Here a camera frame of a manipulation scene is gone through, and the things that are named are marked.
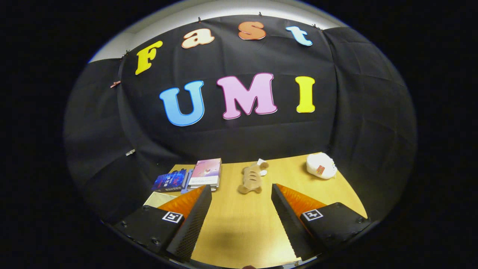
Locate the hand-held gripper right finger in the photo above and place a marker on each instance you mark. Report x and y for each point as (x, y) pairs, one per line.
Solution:
(289, 224)

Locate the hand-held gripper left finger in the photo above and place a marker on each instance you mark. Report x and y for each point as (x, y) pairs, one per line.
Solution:
(190, 228)

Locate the pale green storage box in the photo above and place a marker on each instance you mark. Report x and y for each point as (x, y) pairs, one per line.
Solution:
(158, 200)

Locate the light blue book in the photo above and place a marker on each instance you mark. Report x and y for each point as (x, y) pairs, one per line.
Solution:
(185, 188)

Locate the white thin book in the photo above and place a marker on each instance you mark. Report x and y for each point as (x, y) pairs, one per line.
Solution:
(213, 186)

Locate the dark blue book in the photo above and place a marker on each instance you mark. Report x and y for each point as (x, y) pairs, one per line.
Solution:
(168, 181)

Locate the pink cover book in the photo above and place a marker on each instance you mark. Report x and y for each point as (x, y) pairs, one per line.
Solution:
(205, 171)

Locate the brown plush toy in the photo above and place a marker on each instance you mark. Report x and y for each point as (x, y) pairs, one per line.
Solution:
(251, 177)

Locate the white plush toy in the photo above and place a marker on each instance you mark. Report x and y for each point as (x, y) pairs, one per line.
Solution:
(321, 166)

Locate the silver cloth clip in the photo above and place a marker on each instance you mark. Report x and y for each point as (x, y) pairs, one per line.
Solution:
(130, 152)

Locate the red cloth clip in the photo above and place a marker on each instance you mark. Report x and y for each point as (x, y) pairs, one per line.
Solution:
(115, 84)

